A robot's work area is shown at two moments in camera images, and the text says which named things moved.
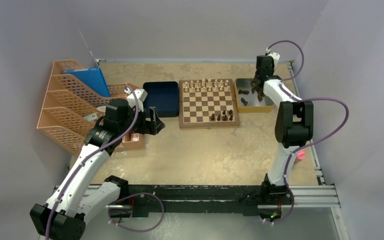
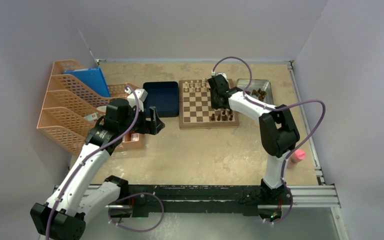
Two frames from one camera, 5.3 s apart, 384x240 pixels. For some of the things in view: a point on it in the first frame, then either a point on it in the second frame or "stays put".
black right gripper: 272,67 → 214,104
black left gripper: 151,126 stays put
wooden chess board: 207,104 stays put
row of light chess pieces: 208,85 stays put
